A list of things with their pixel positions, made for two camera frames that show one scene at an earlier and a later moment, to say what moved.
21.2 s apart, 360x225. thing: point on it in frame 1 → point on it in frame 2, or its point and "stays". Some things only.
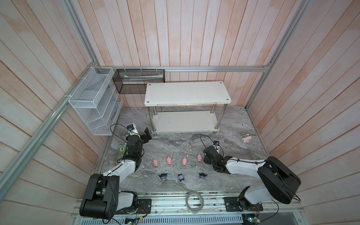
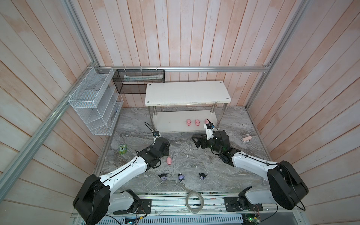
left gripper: (146, 139) → (166, 152)
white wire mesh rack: (97, 101) stays
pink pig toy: (168, 161) stays
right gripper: (206, 160) → (200, 139)
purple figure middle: (181, 177) stays
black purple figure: (163, 176) stays
